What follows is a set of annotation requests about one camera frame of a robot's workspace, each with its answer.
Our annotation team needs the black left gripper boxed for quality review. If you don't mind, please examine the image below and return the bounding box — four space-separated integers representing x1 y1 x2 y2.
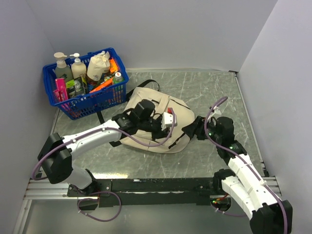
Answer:
138 116 172 141

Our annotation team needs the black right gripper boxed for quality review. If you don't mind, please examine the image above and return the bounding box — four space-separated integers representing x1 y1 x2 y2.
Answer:
181 116 222 144

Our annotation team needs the beige canvas backpack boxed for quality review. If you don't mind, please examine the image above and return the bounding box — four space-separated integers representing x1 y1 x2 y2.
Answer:
110 79 196 154

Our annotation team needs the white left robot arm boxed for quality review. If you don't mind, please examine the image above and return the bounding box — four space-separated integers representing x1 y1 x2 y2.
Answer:
31 99 177 196

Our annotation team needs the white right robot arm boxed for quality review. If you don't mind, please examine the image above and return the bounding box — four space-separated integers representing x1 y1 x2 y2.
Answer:
182 117 293 234

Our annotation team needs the blue plastic basket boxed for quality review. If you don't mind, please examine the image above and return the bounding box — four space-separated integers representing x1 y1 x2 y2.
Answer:
42 47 129 120

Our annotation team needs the orange package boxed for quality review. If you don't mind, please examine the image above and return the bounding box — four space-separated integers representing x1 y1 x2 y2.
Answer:
89 58 119 93

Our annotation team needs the beige cloth pouch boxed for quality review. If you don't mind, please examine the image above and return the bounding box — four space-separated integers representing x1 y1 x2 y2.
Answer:
87 51 110 81

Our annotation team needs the black green box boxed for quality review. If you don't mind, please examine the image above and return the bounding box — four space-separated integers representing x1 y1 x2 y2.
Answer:
66 77 88 98

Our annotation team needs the cream pump bottle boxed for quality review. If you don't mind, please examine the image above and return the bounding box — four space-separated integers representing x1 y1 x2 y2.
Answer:
70 53 87 79

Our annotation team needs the pink box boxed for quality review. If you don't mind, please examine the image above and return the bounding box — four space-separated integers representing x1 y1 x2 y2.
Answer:
54 78 68 102

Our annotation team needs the green pump bottle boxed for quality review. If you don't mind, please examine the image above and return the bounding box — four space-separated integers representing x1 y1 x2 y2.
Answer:
54 52 73 82

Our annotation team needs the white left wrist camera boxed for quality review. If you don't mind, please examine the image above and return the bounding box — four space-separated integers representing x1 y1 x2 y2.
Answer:
161 108 177 130

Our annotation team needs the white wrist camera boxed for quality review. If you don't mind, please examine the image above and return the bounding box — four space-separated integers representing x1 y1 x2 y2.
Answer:
161 108 177 130
210 106 222 117

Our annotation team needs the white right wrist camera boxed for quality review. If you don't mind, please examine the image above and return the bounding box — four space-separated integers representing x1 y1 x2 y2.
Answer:
210 106 222 117

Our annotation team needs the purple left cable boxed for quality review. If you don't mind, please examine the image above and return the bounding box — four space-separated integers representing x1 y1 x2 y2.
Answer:
32 108 178 222

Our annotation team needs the aluminium rail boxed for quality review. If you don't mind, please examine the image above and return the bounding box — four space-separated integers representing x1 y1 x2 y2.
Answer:
23 176 282 201

